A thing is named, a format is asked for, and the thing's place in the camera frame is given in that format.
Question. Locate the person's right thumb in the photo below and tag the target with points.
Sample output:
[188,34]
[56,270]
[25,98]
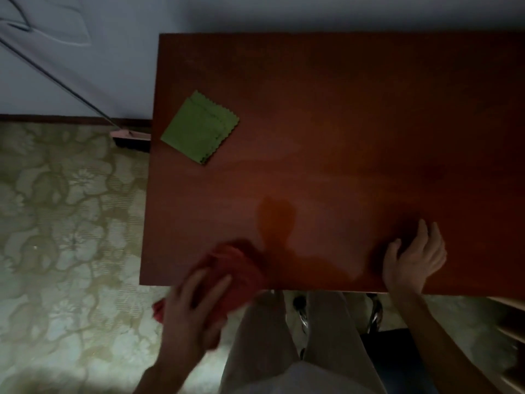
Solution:
[391,254]

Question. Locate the red cloth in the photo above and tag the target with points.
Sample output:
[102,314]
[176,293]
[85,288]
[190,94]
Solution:
[240,274]

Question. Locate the person's left forearm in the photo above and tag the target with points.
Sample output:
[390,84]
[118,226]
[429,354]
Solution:
[162,379]

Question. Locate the person's right forearm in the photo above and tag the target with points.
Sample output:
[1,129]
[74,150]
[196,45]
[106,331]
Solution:
[443,348]

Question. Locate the white panelled door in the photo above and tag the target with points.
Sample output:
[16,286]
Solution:
[61,20]

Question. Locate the person's left hand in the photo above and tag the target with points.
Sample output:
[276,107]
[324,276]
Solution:
[184,324]

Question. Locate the person's beige trousers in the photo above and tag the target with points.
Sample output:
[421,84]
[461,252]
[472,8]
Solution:
[262,336]

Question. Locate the person's right middle finger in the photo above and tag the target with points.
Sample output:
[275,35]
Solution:
[434,235]

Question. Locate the green folded microfiber cloth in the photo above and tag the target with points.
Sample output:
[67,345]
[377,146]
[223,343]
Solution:
[199,129]

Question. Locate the light wooden shelf unit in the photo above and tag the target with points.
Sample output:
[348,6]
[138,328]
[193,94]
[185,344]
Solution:
[512,332]

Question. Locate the person's right hand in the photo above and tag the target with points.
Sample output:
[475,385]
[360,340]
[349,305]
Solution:
[412,266]

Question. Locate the dark chair with chrome legs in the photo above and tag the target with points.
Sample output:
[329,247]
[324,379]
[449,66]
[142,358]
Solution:
[396,359]

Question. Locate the person's left fingers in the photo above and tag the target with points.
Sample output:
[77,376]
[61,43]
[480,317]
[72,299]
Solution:
[211,293]

